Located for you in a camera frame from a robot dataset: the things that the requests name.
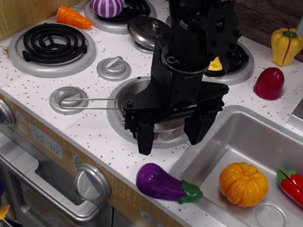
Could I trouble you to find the silver stove knob upper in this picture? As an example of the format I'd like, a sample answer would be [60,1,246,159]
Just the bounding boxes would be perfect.
[96,56,131,82]

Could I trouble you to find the digital clock panel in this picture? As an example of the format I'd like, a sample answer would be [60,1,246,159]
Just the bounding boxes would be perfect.
[29,124,64,159]

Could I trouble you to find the purple striped toy onion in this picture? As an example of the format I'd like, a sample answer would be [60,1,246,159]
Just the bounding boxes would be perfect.
[90,0,125,19]

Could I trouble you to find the purple toy eggplant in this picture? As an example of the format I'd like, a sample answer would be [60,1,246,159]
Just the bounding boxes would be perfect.
[136,163,203,204]

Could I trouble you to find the red toy chili pepper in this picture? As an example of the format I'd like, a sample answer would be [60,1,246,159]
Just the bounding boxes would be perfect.
[276,168,303,209]

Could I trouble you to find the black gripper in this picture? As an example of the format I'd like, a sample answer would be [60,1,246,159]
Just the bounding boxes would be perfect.
[123,37,229,155]

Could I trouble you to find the silver sink basin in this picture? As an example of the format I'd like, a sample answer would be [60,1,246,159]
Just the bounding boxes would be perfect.
[171,105,303,227]

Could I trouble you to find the dark red toy vegetable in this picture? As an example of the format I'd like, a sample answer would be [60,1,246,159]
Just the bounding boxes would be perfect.
[253,67,285,101]

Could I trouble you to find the orange toy pumpkin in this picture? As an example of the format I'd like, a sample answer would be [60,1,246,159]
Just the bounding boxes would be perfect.
[219,162,269,208]

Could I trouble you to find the black coil burner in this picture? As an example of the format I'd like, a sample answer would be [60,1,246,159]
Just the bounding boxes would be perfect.
[203,43,254,86]
[8,23,96,78]
[84,0,156,34]

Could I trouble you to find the yellow toy bell pepper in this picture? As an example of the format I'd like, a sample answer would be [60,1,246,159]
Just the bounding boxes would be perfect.
[271,27,303,67]

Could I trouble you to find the silver pot lid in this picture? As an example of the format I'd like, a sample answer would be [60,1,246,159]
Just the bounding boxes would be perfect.
[127,16,170,54]

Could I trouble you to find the black coil burner front left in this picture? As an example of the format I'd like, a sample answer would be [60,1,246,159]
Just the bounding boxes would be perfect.
[8,23,96,78]

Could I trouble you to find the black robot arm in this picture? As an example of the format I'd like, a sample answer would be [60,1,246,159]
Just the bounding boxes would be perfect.
[122,0,241,155]

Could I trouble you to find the silver stove knob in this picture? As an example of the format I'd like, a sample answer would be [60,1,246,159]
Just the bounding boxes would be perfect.
[96,56,131,82]
[49,86,88,115]

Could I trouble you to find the silver oven door handle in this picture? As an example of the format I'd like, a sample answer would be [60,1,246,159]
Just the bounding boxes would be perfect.
[0,131,99,225]

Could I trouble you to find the silver stove knob lower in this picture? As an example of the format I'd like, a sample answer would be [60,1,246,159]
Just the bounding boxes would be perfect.
[49,86,88,115]

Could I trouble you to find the black coil burner back right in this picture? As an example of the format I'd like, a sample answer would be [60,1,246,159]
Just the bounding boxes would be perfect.
[203,43,254,86]

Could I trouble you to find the silver pan with wire handle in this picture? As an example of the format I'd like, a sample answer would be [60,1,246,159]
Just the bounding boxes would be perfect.
[56,62,192,147]

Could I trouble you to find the orange toy carrot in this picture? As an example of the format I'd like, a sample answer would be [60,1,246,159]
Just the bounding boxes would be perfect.
[56,5,92,29]

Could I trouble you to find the black coil burner back left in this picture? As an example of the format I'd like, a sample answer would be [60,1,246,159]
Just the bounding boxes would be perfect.
[84,0,156,34]

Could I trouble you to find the yellow toy piece on burner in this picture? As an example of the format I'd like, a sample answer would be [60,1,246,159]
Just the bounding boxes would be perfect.
[205,57,225,78]

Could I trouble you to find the silver oven dial right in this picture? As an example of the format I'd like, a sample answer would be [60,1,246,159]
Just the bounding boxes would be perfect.
[73,162,111,207]

